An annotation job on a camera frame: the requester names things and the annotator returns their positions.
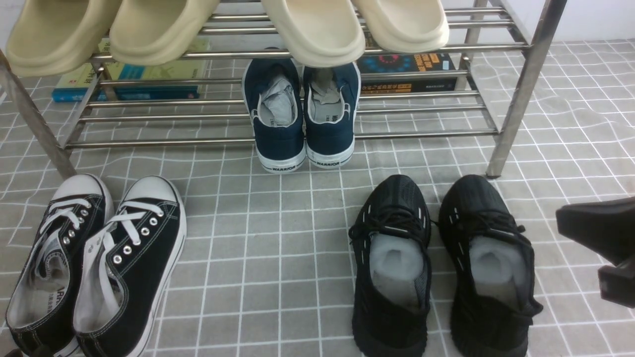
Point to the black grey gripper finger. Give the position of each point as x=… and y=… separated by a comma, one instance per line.
x=606, y=227

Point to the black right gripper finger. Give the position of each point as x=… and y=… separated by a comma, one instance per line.
x=617, y=283

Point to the black knit sneaker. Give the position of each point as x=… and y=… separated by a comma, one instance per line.
x=390, y=238
x=494, y=303

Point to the steel shoe rack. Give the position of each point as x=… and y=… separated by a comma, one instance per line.
x=464, y=25

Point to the cream slipper right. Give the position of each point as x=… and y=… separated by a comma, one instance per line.
x=406, y=26

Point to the cream slipper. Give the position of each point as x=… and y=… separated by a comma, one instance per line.
x=406, y=26
x=318, y=33

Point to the dark book orange text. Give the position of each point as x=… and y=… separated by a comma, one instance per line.
x=412, y=67

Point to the navy canvas shoe right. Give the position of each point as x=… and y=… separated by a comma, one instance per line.
x=331, y=100

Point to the navy canvas shoe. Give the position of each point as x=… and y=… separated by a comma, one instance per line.
x=271, y=93
x=331, y=100

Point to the cream slipper centre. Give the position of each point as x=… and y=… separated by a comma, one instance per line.
x=318, y=33

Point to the navy canvas shoe left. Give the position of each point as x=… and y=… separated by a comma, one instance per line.
x=271, y=93

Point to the green blue book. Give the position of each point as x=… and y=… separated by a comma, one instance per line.
x=74, y=85

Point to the black canvas sneaker right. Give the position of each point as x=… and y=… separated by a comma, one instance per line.
x=126, y=268

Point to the black canvas sneaker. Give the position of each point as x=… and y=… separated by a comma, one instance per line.
x=126, y=268
x=40, y=309

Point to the beige slipper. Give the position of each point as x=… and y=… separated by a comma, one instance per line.
x=154, y=32
x=53, y=37

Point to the black canvas sneaker left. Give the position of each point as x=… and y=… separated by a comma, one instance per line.
x=40, y=309

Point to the beige slipper far left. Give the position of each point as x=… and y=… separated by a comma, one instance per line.
x=53, y=37

